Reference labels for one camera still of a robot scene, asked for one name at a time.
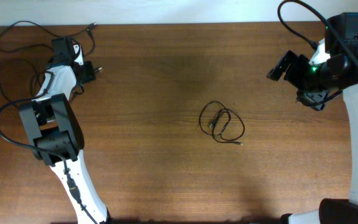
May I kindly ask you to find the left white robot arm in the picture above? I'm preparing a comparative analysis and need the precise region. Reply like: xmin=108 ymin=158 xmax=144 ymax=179
xmin=19 ymin=37 xmax=112 ymax=223

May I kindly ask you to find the black USB cable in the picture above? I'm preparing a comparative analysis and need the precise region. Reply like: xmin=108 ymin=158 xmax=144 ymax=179
xmin=198 ymin=100 xmax=246 ymax=146

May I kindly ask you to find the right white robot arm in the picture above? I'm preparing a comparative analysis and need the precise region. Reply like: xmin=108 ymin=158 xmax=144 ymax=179
xmin=267 ymin=12 xmax=358 ymax=223

